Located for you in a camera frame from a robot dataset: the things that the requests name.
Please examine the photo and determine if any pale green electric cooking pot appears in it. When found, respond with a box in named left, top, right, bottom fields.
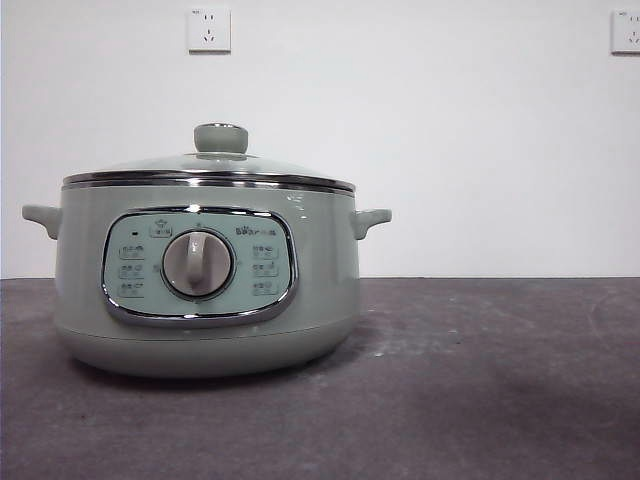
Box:
left=21, top=182, right=393, bottom=379

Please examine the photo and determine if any white wall socket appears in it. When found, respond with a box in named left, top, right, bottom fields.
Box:
left=187, top=7, right=233, bottom=55
left=609, top=9, right=640, bottom=56

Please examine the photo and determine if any glass lid with green knob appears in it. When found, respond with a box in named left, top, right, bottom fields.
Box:
left=62, top=122, right=357, bottom=195

